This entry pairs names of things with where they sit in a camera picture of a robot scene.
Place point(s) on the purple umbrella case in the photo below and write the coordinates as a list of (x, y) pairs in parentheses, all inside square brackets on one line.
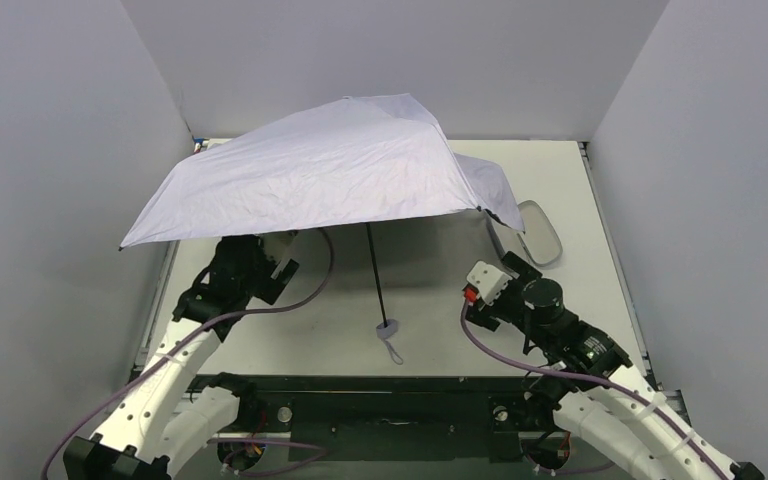
[(539, 244)]

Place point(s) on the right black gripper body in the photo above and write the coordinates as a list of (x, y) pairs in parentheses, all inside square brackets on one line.
[(516, 273)]

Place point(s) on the purple umbrella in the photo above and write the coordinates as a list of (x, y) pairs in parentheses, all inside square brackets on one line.
[(356, 160)]

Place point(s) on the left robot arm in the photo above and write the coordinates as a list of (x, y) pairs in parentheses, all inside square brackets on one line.
[(145, 437)]

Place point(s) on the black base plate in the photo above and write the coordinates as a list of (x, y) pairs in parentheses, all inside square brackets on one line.
[(387, 418)]

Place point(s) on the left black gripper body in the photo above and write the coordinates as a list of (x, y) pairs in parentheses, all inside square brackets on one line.
[(241, 253)]

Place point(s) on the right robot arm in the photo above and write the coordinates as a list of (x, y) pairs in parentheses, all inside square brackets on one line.
[(590, 387)]

